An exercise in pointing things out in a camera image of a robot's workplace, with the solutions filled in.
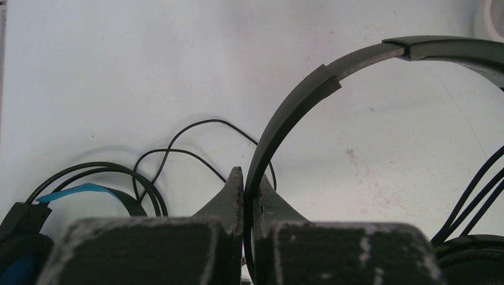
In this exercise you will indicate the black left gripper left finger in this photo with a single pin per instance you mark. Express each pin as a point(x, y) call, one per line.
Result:
point(205, 248)

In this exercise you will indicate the blue black headphones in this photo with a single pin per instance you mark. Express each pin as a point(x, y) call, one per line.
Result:
point(24, 250)

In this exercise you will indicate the white headphones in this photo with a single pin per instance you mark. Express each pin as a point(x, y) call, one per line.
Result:
point(488, 20)

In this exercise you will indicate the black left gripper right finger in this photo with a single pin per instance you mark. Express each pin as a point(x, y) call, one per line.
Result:
point(289, 249)

